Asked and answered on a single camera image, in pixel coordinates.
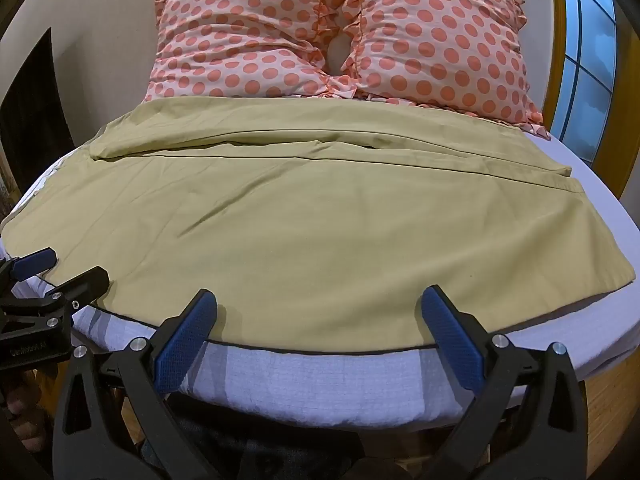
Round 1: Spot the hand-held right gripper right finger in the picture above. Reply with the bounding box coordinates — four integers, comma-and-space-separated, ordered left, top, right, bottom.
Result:
420, 285, 589, 480

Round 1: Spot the bed with lavender sheet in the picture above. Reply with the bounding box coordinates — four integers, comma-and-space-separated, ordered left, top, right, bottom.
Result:
0, 132, 640, 461

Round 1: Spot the olive green bed sheet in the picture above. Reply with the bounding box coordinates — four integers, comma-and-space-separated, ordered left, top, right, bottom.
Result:
0, 97, 637, 356

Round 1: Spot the person's left hand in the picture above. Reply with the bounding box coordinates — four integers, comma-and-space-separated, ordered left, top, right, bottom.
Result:
0, 385, 51, 443

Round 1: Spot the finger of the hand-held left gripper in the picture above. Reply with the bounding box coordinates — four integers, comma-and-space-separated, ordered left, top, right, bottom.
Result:
0, 247, 58, 282
0, 266, 110, 322

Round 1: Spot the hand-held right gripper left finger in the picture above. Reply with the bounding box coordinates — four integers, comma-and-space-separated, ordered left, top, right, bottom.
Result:
52, 289, 219, 480

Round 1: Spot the pink polka dot pillow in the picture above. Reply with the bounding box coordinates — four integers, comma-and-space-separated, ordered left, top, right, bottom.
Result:
144, 0, 352, 104
330, 0, 552, 140

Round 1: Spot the dark panel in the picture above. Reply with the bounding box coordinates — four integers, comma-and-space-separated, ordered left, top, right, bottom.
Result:
0, 27, 74, 173

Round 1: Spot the yellow framed window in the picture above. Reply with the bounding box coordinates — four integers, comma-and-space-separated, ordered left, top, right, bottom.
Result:
454, 0, 636, 201

